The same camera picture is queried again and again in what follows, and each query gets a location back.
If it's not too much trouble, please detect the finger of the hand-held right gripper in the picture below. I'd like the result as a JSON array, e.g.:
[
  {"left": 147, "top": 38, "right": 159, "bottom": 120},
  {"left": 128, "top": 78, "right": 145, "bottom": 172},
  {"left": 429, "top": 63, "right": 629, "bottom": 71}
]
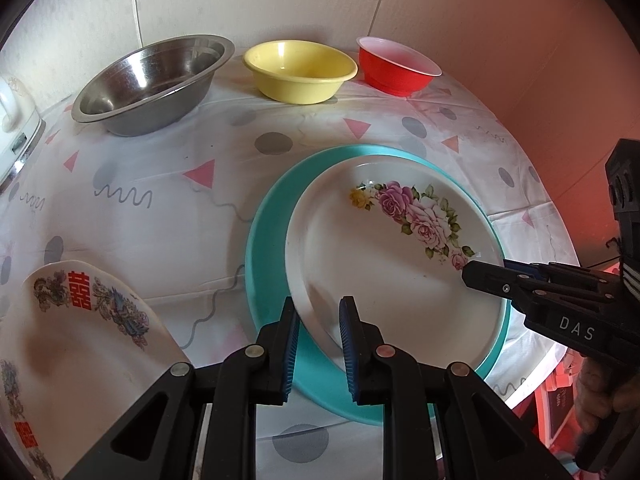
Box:
[
  {"left": 502, "top": 259, "right": 622, "bottom": 289},
  {"left": 461, "top": 260, "right": 551, "bottom": 312}
]

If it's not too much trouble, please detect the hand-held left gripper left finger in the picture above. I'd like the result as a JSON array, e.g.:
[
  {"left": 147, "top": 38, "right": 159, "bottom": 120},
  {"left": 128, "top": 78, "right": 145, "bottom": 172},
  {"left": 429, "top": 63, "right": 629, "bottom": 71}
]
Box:
[{"left": 65, "top": 296, "right": 301, "bottom": 480}]

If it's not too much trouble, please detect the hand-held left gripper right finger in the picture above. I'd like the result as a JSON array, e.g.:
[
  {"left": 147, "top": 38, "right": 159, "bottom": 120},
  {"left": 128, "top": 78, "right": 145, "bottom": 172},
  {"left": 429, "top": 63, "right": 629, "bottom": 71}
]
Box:
[{"left": 339, "top": 296, "right": 568, "bottom": 480}]

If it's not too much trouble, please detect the teal plate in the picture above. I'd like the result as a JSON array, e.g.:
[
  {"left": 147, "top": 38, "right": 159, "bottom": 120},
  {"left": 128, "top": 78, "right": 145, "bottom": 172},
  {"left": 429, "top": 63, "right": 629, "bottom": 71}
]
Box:
[{"left": 245, "top": 143, "right": 512, "bottom": 427}]

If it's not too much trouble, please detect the white floral plate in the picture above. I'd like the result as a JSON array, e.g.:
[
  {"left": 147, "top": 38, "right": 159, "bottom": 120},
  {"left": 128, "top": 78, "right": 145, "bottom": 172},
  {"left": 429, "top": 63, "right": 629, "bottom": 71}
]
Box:
[{"left": 285, "top": 156, "right": 506, "bottom": 369}]

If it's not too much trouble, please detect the white dragon-print plate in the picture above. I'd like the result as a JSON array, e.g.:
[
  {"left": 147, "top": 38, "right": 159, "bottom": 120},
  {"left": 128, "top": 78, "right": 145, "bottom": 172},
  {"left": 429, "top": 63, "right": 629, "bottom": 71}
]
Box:
[{"left": 0, "top": 259, "right": 194, "bottom": 480}]

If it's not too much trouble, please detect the yellow plastic bowl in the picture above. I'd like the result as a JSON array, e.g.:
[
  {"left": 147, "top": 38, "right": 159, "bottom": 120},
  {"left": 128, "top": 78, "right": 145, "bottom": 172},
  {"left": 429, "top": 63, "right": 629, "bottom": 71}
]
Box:
[{"left": 243, "top": 40, "right": 359, "bottom": 105}]

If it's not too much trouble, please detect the stainless steel bowl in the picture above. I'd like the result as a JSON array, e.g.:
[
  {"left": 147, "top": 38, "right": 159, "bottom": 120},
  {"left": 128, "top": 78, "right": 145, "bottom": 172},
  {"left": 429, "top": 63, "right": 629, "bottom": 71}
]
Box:
[{"left": 71, "top": 35, "right": 236, "bottom": 137}]

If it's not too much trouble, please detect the person's right hand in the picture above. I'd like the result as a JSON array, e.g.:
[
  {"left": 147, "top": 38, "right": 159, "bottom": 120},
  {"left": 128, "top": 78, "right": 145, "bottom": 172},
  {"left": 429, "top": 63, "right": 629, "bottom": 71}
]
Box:
[{"left": 573, "top": 359, "right": 640, "bottom": 435}]

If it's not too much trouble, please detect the red plastic item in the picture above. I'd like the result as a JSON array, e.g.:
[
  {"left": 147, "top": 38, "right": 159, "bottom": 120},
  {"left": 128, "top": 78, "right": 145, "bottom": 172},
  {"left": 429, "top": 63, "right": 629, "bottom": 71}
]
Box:
[{"left": 510, "top": 350, "right": 587, "bottom": 443}]

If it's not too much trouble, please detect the white patterned tablecloth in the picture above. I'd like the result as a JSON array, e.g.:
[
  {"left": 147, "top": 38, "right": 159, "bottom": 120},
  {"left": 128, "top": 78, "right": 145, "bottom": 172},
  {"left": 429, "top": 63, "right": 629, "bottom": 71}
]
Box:
[{"left": 0, "top": 50, "right": 582, "bottom": 480}]

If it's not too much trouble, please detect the red plastic bowl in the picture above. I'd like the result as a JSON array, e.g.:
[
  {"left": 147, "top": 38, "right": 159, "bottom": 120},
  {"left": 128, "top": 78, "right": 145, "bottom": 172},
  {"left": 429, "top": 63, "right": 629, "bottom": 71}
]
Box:
[{"left": 356, "top": 36, "right": 443, "bottom": 95}]

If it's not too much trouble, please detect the white electric kettle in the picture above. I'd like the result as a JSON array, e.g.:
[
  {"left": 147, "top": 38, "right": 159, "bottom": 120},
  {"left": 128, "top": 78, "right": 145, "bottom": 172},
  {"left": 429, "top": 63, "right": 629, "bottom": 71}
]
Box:
[{"left": 0, "top": 76, "right": 47, "bottom": 189}]

